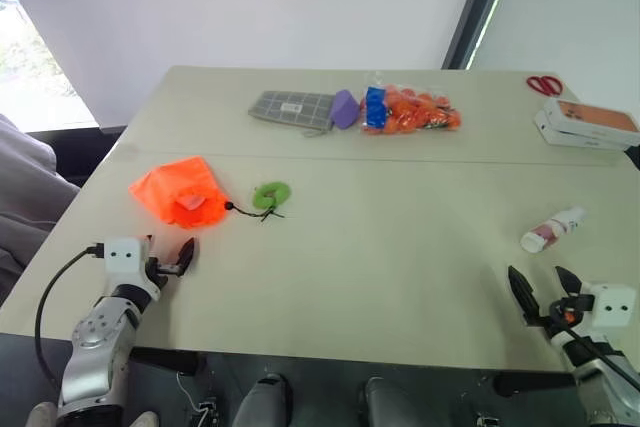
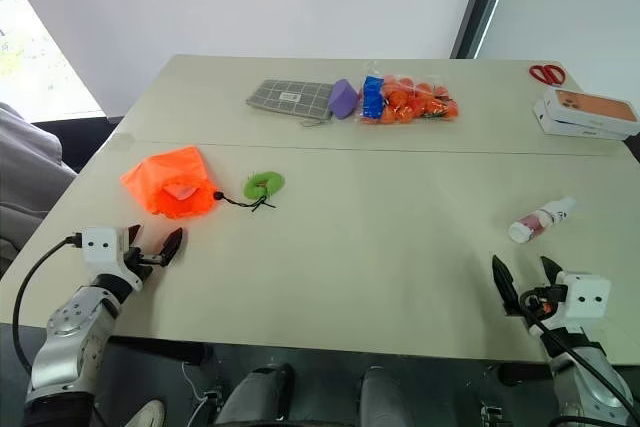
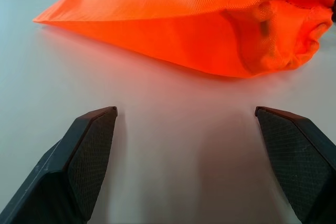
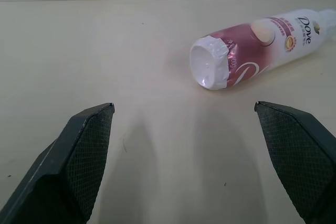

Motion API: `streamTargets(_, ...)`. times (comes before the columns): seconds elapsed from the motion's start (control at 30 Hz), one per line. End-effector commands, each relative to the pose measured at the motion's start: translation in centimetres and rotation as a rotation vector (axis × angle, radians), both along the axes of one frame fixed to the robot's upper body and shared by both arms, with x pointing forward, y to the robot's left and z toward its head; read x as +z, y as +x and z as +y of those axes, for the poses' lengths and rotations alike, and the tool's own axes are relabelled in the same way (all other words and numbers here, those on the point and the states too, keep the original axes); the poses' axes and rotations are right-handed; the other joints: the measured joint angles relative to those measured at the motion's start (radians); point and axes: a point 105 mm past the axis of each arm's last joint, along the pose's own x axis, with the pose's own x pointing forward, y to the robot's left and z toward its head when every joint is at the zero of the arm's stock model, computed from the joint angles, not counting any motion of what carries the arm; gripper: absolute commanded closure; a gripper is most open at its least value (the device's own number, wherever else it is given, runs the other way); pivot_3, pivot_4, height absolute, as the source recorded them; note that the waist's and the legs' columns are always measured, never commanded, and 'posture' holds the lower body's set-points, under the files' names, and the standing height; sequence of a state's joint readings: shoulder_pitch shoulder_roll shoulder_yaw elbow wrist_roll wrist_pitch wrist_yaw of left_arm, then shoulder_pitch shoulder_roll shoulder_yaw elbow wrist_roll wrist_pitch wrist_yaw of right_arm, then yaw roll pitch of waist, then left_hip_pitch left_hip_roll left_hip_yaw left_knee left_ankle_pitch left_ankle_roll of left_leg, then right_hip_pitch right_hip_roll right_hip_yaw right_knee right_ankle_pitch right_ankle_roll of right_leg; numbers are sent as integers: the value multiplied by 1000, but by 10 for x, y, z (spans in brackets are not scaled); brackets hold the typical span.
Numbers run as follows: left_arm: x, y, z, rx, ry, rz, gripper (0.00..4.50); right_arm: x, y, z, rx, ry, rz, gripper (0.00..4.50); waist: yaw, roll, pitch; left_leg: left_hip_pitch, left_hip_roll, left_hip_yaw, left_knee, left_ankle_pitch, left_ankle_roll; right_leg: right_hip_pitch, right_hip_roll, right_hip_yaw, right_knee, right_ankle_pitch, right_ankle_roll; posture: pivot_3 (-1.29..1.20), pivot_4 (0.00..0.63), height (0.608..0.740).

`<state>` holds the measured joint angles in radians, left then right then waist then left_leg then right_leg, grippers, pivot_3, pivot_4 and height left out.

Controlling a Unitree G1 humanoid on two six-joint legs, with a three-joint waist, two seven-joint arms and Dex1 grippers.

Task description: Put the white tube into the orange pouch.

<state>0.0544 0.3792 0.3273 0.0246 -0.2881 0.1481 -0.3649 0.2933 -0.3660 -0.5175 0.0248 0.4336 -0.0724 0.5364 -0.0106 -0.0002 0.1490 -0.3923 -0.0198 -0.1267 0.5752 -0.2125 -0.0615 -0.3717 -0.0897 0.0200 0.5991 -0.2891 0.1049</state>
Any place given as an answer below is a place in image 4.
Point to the white pink Dove bottle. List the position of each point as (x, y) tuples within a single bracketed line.
[(260, 48)]

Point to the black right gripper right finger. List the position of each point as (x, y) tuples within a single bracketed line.
[(302, 161)]

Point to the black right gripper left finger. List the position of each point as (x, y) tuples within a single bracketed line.
[(65, 171)]

